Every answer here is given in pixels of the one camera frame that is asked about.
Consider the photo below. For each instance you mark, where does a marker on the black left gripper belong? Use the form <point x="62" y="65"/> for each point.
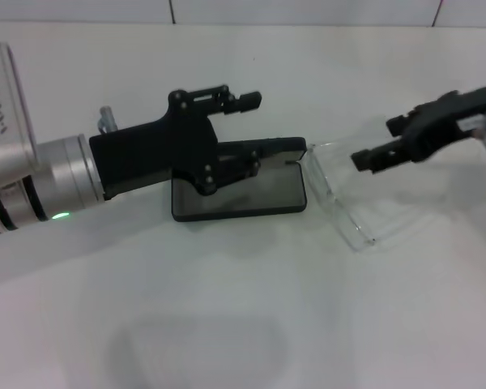
<point x="154" y="154"/>

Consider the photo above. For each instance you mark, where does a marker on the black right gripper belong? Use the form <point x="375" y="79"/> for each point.
<point x="441" y="121"/>

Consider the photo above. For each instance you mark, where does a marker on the black glasses case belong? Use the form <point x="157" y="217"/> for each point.
<point x="243" y="200"/>

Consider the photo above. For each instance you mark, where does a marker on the clear white glasses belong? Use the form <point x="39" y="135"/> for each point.
<point x="358" y="239"/>

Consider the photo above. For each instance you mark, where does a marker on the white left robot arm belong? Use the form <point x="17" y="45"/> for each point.
<point x="60" y="174"/>

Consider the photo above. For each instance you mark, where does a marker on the silver right gripper connector stub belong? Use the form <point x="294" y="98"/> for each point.
<point x="484" y="129"/>

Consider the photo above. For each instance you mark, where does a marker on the silver gripper connector stub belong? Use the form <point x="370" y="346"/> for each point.
<point x="107" y="117"/>
<point x="484" y="129"/>

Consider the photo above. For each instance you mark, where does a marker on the silver left gripper connector stub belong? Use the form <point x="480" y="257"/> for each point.
<point x="107" y="117"/>

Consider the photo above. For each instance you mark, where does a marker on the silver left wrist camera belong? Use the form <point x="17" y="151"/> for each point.
<point x="4" y="101"/>

